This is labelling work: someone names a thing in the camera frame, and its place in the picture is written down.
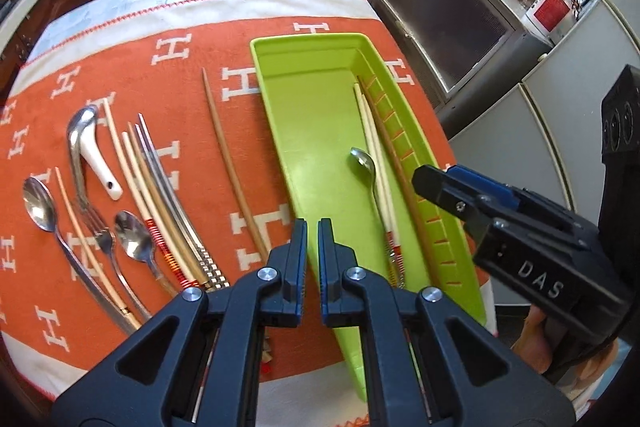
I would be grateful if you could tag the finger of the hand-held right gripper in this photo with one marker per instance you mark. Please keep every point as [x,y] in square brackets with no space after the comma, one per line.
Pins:
[485,184]
[440,189]

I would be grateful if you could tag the orange printed blanket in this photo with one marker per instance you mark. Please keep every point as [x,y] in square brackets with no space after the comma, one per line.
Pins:
[185,82]

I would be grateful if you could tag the white ceramic spoon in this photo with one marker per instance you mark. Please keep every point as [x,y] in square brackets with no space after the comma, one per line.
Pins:
[102,172]

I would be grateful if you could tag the white chopstick with red wrap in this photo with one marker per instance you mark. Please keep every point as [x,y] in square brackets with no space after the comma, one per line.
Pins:
[373,132]
[367,132]

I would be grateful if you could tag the white jug with red label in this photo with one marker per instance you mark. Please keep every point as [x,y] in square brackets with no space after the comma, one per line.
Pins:
[547,9]

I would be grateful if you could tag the beige chopstick with red wrap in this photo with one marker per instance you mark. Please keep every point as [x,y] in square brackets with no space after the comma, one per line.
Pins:
[120,157]
[137,179]

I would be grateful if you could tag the large steel spoon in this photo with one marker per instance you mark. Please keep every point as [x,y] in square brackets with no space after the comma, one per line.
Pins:
[40,204]

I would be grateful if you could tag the steel cabinet with glass doors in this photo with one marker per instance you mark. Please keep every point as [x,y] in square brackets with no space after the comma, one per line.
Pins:
[440,17]

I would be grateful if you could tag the grey cabinet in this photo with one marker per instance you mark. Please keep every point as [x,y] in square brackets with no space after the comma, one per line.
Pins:
[560,97]

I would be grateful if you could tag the small steel spoon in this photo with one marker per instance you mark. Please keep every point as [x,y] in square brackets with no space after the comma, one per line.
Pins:
[361,159]
[132,237]

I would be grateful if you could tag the brown wooden chopstick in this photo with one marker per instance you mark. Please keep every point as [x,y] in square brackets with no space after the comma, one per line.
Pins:
[235,187]
[400,167]

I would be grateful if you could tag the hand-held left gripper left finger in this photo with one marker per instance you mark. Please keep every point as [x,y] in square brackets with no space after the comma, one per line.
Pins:
[299,267]

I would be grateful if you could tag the steel fork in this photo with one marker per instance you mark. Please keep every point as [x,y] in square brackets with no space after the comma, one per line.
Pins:
[102,232]

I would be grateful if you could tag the green plastic tray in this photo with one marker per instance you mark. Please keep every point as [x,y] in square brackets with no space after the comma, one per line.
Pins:
[310,117]

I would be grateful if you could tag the tan wooden chopstick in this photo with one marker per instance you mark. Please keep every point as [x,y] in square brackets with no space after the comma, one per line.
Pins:
[150,179]

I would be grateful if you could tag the steel chopstick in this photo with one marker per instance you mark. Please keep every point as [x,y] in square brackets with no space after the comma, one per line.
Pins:
[156,174]
[160,167]

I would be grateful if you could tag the person's right hand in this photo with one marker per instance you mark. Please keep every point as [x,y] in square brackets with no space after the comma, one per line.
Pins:
[532,337]

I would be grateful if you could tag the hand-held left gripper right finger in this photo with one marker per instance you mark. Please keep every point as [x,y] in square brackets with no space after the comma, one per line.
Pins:
[326,272]

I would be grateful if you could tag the light chopstick with gold band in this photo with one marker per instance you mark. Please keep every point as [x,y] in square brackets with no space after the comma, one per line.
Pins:
[71,207]

